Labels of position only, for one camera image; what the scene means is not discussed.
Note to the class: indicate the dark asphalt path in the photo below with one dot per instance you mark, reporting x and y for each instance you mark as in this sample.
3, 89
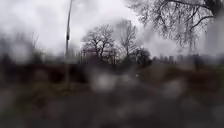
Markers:
113, 111

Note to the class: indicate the tall grey pole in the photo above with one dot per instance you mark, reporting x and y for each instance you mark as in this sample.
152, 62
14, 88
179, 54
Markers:
68, 33

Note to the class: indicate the group of bare trees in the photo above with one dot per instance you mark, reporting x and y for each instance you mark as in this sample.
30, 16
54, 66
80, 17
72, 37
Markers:
100, 41

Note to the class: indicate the grass verge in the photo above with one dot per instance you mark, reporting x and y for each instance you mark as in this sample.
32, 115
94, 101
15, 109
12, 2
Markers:
46, 89
186, 75

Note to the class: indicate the dark hedge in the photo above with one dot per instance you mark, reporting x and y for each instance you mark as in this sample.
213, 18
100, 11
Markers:
50, 71

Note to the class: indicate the large bare tree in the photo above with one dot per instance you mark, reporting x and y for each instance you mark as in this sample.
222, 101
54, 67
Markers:
186, 20

